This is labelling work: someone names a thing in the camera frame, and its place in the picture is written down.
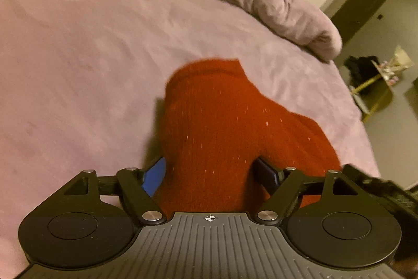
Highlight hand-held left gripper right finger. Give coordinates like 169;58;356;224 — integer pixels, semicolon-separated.
253;157;360;226

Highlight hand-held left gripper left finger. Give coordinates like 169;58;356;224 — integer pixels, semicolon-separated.
63;156;168;223

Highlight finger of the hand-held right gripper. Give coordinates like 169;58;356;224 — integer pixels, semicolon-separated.
340;163;381;193

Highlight red knitted sweater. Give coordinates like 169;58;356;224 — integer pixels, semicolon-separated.
157;58;343;215

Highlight yellow framed stool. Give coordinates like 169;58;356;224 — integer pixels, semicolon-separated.
350;44;415;123

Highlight black bag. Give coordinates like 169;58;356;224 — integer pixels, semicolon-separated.
344;55;381;88

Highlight pink bed sheet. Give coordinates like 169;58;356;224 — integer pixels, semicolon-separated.
0;0;382;270

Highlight dark door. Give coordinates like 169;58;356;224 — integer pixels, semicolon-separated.
330;0;400;46

